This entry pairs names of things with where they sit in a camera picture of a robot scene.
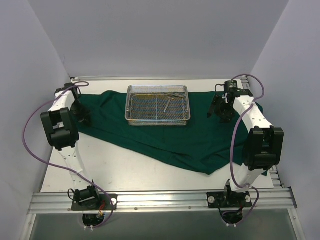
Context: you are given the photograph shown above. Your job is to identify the green surgical cloth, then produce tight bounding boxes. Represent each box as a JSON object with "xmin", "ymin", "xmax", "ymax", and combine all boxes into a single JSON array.
[{"xmin": 76, "ymin": 90, "xmax": 248, "ymax": 175}]

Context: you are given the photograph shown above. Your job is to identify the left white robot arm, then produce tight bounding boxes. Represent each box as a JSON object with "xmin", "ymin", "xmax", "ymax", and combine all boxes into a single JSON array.
[{"xmin": 40, "ymin": 83, "xmax": 101, "ymax": 210}]

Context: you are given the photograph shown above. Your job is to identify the metal mesh tray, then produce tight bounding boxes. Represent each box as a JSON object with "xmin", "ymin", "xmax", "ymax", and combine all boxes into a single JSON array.
[{"xmin": 124, "ymin": 85, "xmax": 191, "ymax": 126}]

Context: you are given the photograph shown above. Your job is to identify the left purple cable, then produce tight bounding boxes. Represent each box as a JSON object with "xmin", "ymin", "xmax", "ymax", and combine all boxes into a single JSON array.
[{"xmin": 21, "ymin": 81, "xmax": 118, "ymax": 227}]

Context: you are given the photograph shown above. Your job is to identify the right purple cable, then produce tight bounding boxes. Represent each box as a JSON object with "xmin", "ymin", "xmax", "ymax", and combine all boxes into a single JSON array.
[{"xmin": 216, "ymin": 73, "xmax": 266, "ymax": 222}]

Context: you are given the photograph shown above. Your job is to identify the steel surgical scissors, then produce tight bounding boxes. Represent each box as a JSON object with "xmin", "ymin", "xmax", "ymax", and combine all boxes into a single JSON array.
[{"xmin": 164, "ymin": 92, "xmax": 186, "ymax": 99}]

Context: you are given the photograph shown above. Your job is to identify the purple cable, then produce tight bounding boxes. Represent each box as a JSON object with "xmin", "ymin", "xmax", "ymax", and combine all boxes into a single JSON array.
[
  {"xmin": 216, "ymin": 73, "xmax": 266, "ymax": 222},
  {"xmin": 21, "ymin": 81, "xmax": 118, "ymax": 227}
]

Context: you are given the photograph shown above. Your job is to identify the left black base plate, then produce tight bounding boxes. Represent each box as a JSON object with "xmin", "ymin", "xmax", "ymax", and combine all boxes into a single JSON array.
[{"xmin": 71, "ymin": 193, "xmax": 118, "ymax": 211}]

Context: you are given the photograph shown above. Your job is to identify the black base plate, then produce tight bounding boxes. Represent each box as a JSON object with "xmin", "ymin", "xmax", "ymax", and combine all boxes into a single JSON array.
[
  {"xmin": 206, "ymin": 191, "xmax": 252, "ymax": 209},
  {"xmin": 71, "ymin": 193, "xmax": 118, "ymax": 211}
]

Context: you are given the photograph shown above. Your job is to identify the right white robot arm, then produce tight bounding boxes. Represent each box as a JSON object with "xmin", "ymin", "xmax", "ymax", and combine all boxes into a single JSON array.
[{"xmin": 207, "ymin": 79, "xmax": 284, "ymax": 207}]

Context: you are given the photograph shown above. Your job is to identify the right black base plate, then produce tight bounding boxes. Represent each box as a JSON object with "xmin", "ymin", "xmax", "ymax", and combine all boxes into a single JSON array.
[{"xmin": 206, "ymin": 191, "xmax": 252, "ymax": 209}]

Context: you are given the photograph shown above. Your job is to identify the steel tweezers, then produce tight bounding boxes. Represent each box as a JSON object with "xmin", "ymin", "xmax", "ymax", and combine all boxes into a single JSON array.
[{"xmin": 164, "ymin": 98, "xmax": 172, "ymax": 113}]

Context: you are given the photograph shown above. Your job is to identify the aluminium frame rail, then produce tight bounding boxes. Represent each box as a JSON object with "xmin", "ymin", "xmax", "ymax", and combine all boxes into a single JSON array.
[{"xmin": 27, "ymin": 188, "xmax": 298, "ymax": 215}]

